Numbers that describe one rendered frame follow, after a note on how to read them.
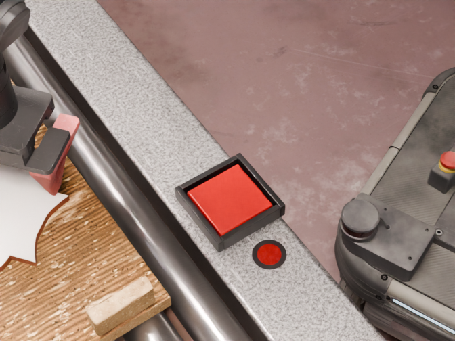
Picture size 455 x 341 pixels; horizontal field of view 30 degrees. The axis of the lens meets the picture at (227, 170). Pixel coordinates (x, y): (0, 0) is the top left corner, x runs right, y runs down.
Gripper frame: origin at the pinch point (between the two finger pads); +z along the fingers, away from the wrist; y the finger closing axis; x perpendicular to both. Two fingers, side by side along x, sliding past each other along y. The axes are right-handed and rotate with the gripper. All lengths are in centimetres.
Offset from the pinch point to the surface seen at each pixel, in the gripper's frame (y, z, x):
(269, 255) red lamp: 25.4, 3.5, 0.1
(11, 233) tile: 2.8, 0.9, -5.6
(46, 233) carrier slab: 5.5, 1.7, -4.2
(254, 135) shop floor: 3, 94, 86
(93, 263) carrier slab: 10.8, 1.7, -6.0
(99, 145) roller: 5.8, 3.5, 7.9
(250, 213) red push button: 22.8, 2.2, 3.2
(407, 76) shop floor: 35, 94, 114
